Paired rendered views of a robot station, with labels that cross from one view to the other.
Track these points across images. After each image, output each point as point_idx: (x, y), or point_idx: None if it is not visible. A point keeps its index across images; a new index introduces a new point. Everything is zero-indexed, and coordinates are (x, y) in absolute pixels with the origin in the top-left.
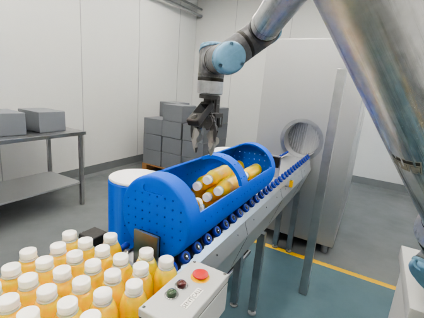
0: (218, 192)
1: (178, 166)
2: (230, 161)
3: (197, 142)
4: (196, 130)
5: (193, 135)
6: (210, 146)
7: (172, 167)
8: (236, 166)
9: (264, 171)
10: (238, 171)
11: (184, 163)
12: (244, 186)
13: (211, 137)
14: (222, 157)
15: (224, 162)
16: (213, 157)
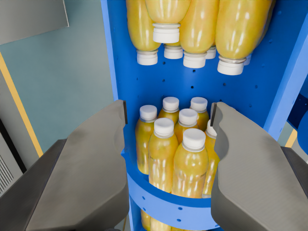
0: (160, 122)
1: (277, 89)
2: (154, 203)
3: (217, 133)
4: (264, 207)
5: (272, 158)
6: (102, 118)
7: (293, 55)
8: (138, 191)
9: (130, 228)
10: (130, 179)
11: (266, 124)
12: None
13: (71, 164)
14: (176, 206)
15: (165, 193)
16: (202, 201)
